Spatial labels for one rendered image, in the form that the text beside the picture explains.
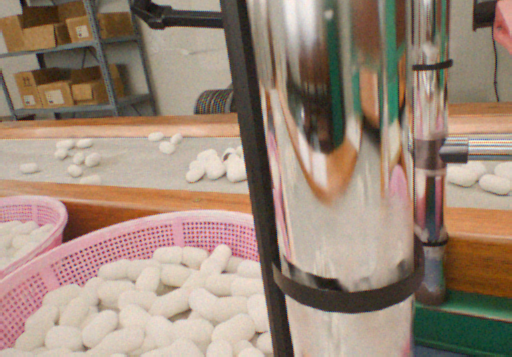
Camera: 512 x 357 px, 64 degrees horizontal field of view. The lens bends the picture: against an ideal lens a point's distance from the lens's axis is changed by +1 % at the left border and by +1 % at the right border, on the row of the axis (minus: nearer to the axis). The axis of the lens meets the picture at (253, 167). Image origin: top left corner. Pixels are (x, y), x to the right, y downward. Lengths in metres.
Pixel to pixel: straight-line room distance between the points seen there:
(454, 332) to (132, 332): 0.25
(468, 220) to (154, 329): 0.26
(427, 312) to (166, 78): 3.00
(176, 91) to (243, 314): 2.95
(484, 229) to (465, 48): 2.25
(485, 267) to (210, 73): 2.76
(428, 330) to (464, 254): 0.07
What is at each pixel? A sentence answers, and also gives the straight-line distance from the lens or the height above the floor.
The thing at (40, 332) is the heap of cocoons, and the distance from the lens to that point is 0.38.
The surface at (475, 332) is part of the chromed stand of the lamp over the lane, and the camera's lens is 0.38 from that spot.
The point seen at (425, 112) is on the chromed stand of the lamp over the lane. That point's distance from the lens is 0.30.
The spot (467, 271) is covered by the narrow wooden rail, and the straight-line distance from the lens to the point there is 0.38.
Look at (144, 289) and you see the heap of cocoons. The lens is 0.38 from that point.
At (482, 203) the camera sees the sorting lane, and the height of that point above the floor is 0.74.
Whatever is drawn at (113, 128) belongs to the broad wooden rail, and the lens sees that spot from 1.02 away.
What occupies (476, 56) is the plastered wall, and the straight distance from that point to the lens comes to 2.60.
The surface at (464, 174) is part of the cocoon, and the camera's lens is 0.50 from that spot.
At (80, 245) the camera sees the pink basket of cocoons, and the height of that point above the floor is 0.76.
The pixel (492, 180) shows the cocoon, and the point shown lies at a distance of 0.49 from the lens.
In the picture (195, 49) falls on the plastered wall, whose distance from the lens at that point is 3.06.
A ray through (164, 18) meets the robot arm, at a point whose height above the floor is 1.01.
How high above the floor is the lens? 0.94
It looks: 19 degrees down
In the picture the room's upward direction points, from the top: 8 degrees counter-clockwise
